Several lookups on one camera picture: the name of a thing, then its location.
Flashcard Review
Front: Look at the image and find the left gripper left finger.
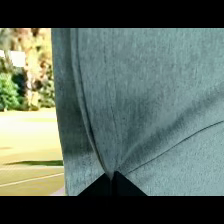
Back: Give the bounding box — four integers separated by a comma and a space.
77, 173, 113, 197

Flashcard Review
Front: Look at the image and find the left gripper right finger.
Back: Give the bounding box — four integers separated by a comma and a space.
111, 170, 148, 197

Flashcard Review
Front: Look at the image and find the grey garment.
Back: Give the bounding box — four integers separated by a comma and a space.
50, 28, 224, 197

